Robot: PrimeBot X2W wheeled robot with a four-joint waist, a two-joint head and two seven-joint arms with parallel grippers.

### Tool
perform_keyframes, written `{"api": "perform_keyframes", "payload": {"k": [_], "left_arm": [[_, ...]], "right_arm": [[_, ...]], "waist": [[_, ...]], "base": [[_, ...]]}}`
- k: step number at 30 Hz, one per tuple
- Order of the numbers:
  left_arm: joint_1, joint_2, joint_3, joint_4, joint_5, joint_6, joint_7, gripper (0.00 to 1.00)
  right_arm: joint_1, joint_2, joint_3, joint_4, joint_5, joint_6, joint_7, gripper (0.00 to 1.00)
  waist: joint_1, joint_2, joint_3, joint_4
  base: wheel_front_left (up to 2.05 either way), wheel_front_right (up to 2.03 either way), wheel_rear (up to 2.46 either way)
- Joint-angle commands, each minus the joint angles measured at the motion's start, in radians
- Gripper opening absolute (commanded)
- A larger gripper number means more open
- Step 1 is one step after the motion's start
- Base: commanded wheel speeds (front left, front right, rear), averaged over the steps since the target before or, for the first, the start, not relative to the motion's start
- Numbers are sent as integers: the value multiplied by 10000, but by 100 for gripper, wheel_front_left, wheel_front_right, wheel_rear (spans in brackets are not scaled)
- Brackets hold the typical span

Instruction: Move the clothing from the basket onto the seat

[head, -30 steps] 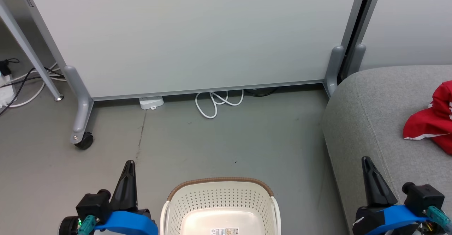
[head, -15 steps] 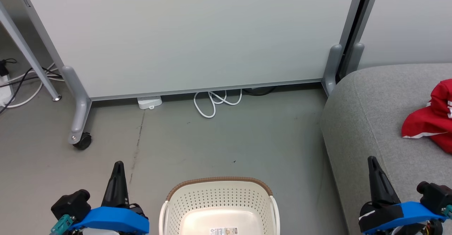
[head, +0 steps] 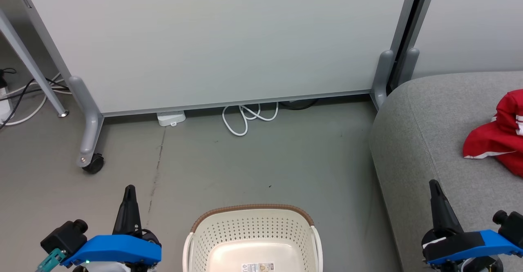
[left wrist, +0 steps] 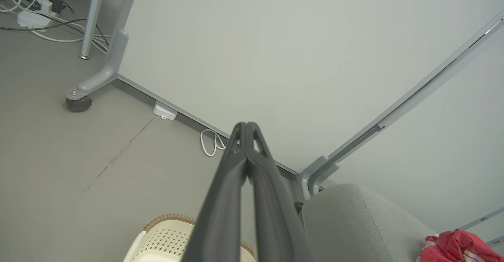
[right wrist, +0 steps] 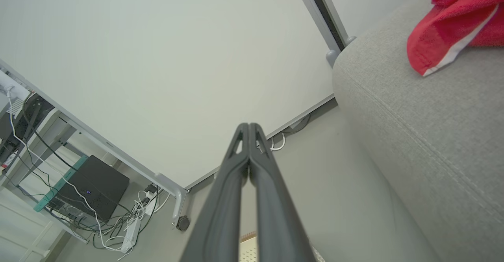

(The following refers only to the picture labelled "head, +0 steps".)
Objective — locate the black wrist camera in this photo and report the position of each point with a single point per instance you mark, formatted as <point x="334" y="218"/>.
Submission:
<point x="63" y="237"/>
<point x="510" y="225"/>

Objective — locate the narrow white partition panel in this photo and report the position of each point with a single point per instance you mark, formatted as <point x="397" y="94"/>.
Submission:
<point x="474" y="23"/>

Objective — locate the small grey frame sticker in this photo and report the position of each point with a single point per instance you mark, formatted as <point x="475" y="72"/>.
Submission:
<point x="25" y="1"/>

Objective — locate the white power strip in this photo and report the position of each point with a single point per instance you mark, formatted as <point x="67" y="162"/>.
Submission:
<point x="170" y="118"/>

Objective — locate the grey fabric sofa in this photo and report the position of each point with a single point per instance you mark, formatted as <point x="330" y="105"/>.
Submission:
<point x="433" y="149"/>

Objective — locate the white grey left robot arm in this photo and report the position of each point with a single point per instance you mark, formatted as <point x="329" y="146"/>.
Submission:
<point x="104" y="268"/>

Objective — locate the blue right camera mount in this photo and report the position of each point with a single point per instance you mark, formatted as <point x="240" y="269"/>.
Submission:
<point x="496" y="243"/>

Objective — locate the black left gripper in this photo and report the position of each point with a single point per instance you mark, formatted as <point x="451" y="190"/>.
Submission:
<point x="149" y="237"/>

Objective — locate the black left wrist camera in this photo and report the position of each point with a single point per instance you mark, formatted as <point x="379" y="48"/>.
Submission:
<point x="63" y="237"/>

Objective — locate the cream perforated laundry basket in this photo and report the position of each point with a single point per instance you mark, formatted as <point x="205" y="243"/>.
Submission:
<point x="253" y="231"/>

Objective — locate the white basket product sticker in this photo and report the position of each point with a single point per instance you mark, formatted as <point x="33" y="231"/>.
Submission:
<point x="257" y="267"/>

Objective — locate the grey partition foot with caster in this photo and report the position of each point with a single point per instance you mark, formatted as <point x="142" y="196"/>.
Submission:
<point x="92" y="121"/>

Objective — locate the black caster wheel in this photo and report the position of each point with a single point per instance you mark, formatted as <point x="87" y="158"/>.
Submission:
<point x="94" y="163"/>

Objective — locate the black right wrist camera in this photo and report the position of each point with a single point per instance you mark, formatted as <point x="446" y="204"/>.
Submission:
<point x="510" y="225"/>

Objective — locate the red jersey with white trim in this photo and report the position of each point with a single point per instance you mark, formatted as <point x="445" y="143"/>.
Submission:
<point x="496" y="137"/>

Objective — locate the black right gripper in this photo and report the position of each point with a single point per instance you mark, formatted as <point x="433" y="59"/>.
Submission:
<point x="449" y="243"/>

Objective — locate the grey slanted table leg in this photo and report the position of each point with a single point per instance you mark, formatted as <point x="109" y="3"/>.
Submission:
<point x="32" y="63"/>

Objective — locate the short grey partition foot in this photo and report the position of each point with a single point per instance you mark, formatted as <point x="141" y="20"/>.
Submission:
<point x="410" y="65"/>

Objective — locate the large white partition panel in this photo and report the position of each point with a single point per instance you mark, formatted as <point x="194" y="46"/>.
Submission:
<point x="212" y="39"/>

